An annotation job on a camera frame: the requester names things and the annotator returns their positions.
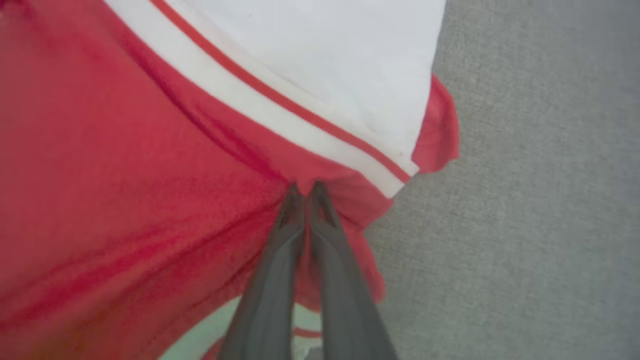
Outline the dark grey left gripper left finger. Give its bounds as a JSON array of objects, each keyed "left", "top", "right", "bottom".
[{"left": 217, "top": 183, "right": 306, "bottom": 360}]

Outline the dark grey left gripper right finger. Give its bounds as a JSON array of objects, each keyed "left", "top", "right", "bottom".
[{"left": 306, "top": 181, "right": 399, "bottom": 360}]

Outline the red Bulls 23 basketball jersey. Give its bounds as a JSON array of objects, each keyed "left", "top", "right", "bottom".
[{"left": 0, "top": 0, "right": 460, "bottom": 360}]

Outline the grey fabric sofa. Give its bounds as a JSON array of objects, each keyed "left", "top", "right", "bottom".
[{"left": 364, "top": 0, "right": 640, "bottom": 360}]

